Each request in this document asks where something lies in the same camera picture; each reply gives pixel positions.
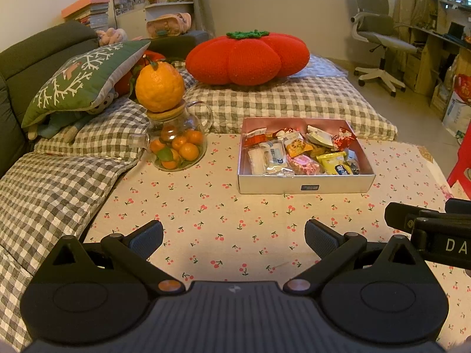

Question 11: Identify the clear white snack packet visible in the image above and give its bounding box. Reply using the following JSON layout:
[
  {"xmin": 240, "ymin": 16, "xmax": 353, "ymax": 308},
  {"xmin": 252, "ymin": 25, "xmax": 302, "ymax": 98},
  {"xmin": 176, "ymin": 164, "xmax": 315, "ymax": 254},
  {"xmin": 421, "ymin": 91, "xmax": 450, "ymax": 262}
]
[{"xmin": 247, "ymin": 147, "xmax": 271, "ymax": 175}]

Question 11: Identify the orange and white snack packet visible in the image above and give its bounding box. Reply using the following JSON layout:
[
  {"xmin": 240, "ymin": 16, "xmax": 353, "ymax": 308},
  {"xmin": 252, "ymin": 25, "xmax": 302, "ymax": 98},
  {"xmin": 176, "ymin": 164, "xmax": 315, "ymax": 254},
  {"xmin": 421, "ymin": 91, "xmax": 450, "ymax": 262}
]
[{"xmin": 243, "ymin": 129, "xmax": 267, "ymax": 148}]

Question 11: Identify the yellow snack packet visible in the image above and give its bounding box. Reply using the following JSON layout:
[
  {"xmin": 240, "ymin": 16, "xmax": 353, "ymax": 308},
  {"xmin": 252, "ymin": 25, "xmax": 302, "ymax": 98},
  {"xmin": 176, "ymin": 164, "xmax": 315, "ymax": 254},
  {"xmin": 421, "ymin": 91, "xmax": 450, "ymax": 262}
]
[{"xmin": 316, "ymin": 151, "xmax": 354, "ymax": 176}]

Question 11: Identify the green snowflake pillow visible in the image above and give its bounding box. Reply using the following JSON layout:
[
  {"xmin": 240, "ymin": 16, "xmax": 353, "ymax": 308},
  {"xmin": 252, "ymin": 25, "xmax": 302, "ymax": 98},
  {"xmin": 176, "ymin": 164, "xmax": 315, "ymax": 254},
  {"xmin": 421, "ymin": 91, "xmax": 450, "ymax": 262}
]
[{"xmin": 21, "ymin": 40, "xmax": 151, "ymax": 129}]

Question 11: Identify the pile of small tangerines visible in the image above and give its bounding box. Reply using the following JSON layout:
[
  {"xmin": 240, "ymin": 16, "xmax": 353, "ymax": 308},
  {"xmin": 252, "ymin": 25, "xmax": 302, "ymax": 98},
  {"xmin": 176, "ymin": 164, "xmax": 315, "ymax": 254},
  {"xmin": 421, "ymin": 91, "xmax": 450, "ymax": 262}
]
[{"xmin": 149, "ymin": 125, "xmax": 205, "ymax": 170}]

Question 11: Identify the grey office chair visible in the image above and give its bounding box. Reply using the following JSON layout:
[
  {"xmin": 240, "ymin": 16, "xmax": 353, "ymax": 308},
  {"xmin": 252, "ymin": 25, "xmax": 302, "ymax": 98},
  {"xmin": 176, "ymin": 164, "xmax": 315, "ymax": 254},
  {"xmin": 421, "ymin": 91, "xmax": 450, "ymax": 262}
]
[{"xmin": 349, "ymin": 0, "xmax": 418, "ymax": 92}]

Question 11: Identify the orange patterned snack packet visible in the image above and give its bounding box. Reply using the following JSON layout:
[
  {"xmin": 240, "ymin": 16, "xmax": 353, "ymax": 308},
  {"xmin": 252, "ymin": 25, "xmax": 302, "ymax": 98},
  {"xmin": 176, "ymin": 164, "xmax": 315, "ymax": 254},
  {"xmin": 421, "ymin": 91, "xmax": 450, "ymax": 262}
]
[{"xmin": 285, "ymin": 134, "xmax": 308, "ymax": 157}]

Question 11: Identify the red bag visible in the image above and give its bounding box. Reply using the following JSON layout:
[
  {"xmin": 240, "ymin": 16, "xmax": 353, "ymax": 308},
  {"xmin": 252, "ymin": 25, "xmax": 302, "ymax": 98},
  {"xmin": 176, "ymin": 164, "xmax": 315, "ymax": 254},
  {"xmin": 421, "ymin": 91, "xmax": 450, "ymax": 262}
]
[{"xmin": 454, "ymin": 74, "xmax": 471, "ymax": 104}]

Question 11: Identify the cherry print tablecloth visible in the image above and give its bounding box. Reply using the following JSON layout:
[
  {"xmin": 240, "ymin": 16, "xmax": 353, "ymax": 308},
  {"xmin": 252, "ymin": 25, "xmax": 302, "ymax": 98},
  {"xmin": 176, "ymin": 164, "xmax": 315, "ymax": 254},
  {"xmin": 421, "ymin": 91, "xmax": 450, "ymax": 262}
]
[{"xmin": 83, "ymin": 132, "xmax": 471, "ymax": 353}]

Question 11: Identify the cream white snack packet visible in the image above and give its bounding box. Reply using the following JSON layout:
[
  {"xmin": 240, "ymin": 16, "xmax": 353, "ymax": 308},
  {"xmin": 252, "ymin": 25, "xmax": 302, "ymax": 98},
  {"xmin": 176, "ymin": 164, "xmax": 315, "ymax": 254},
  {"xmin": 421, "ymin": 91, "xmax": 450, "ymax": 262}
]
[{"xmin": 306, "ymin": 125, "xmax": 334, "ymax": 149}]

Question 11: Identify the white and blue snack packet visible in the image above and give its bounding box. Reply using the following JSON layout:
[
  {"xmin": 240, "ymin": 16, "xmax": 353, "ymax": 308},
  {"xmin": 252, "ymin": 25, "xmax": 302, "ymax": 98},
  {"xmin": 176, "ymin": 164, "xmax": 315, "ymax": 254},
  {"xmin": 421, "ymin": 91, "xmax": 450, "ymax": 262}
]
[{"xmin": 263, "ymin": 140, "xmax": 291, "ymax": 173}]

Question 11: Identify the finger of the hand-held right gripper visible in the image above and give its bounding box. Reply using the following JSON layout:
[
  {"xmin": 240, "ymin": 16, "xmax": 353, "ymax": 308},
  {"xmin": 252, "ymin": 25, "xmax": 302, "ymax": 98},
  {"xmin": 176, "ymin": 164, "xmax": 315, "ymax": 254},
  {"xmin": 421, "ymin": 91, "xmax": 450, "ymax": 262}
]
[{"xmin": 384, "ymin": 202, "xmax": 448, "ymax": 236}]

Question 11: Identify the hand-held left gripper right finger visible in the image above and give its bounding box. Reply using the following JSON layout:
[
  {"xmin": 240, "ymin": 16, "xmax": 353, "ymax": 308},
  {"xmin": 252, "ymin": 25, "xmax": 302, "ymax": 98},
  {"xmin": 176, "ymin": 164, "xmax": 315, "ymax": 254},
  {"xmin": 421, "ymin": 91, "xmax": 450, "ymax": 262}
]
[{"xmin": 283, "ymin": 219, "xmax": 421, "ymax": 295}]

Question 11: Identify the red plastic stool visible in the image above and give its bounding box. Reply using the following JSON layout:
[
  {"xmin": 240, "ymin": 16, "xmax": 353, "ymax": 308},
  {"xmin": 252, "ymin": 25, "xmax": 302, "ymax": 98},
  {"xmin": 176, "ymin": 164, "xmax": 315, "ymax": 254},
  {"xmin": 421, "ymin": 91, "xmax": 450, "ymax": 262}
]
[{"xmin": 447, "ymin": 121, "xmax": 471, "ymax": 188}]

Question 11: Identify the silver cardboard box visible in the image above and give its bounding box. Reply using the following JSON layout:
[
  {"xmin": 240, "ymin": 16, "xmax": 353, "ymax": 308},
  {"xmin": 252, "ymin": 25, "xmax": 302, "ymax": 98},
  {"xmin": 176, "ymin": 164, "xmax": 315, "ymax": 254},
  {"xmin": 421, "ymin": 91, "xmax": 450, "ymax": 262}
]
[{"xmin": 237, "ymin": 117, "xmax": 376, "ymax": 194}]

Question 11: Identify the clear packet with dark snack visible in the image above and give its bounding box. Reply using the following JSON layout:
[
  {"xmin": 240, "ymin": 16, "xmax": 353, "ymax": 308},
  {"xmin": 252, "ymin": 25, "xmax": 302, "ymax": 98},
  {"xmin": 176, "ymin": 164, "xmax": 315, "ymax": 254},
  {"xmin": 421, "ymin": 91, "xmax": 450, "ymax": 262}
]
[{"xmin": 346, "ymin": 149, "xmax": 363, "ymax": 175}]

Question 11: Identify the dark sofa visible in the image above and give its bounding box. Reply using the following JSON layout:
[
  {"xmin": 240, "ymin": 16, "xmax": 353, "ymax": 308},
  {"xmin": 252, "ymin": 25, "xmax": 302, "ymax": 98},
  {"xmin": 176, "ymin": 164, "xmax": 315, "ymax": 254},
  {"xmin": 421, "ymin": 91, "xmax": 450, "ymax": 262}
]
[{"xmin": 0, "ymin": 20, "xmax": 210, "ymax": 177}]

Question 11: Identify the pink plush toy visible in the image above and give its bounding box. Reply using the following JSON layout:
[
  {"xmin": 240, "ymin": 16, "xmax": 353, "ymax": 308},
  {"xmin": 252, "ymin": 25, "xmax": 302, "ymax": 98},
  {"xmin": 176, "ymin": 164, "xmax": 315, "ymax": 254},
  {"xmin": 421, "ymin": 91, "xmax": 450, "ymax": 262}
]
[{"xmin": 97, "ymin": 27, "xmax": 129, "ymax": 46}]

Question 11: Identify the wooden desk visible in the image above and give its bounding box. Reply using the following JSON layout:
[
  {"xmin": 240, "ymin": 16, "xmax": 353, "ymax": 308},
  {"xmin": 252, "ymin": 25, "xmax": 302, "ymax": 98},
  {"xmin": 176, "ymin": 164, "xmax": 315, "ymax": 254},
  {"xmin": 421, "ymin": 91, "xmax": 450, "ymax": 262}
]
[{"xmin": 395, "ymin": 22, "xmax": 471, "ymax": 118}]

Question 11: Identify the pink snack packet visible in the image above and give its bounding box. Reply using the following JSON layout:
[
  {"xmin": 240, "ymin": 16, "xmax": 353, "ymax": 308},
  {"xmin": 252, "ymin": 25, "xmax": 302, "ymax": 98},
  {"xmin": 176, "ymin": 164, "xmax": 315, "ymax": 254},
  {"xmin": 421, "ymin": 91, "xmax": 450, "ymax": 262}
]
[{"xmin": 286, "ymin": 154, "xmax": 324, "ymax": 175}]

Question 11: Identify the white bookshelf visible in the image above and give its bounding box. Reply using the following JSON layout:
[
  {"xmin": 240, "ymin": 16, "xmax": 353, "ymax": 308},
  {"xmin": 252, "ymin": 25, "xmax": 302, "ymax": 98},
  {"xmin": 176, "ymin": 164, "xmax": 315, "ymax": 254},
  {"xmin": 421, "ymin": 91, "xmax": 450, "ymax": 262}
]
[{"xmin": 108, "ymin": 0, "xmax": 195, "ymax": 39}]

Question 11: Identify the bamboo teapot lid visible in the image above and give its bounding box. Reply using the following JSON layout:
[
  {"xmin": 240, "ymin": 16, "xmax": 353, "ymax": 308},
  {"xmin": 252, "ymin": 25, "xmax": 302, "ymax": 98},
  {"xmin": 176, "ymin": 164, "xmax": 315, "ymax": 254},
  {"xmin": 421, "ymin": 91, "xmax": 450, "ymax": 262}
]
[{"xmin": 147, "ymin": 99, "xmax": 188, "ymax": 121}]

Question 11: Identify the large red persimmon cushion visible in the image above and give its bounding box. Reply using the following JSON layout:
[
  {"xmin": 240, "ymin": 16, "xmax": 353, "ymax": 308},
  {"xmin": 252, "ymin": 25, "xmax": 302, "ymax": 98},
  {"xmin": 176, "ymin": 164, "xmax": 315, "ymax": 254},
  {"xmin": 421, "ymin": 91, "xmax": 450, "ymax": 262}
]
[{"xmin": 185, "ymin": 29, "xmax": 311, "ymax": 87}]

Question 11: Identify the white printed sack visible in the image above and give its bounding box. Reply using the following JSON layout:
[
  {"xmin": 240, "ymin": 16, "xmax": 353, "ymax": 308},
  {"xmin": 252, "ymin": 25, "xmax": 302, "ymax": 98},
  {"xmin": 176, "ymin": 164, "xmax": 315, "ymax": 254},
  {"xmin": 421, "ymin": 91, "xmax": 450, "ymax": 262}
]
[{"xmin": 442, "ymin": 90, "xmax": 471, "ymax": 140}]

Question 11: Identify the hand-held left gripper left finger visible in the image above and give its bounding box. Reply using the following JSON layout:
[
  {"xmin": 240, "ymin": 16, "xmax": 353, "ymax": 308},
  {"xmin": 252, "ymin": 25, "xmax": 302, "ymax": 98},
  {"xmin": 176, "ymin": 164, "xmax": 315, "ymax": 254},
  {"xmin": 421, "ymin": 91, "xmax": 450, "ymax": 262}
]
[{"xmin": 52, "ymin": 220, "xmax": 185, "ymax": 295}]

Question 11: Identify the stack of books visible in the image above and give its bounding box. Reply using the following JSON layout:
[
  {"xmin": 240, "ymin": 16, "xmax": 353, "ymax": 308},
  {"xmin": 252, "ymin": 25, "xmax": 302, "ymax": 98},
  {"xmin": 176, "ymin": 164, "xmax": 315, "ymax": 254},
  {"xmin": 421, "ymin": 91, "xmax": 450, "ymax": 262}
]
[{"xmin": 61, "ymin": 0, "xmax": 111, "ymax": 30}]

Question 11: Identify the bag of small oranges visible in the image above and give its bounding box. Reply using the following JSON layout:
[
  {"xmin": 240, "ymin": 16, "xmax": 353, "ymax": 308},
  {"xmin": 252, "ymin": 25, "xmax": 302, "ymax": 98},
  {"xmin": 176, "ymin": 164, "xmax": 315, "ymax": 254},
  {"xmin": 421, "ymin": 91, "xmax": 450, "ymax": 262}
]
[{"xmin": 129, "ymin": 99, "xmax": 215, "ymax": 172}]

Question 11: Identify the large orange citrus fruit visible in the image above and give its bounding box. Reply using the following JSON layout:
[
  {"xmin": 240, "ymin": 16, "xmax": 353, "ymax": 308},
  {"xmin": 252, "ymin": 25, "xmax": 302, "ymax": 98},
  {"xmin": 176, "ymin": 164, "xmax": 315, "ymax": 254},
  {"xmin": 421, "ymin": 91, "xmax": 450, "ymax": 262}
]
[{"xmin": 135, "ymin": 61, "xmax": 185, "ymax": 113}]

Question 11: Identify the grey checked blanket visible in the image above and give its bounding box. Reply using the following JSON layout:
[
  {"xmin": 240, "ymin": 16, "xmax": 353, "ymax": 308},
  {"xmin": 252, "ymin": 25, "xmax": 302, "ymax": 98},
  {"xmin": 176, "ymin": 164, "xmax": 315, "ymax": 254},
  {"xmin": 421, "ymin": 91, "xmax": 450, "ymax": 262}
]
[{"xmin": 0, "ymin": 57, "xmax": 399, "ymax": 353}]

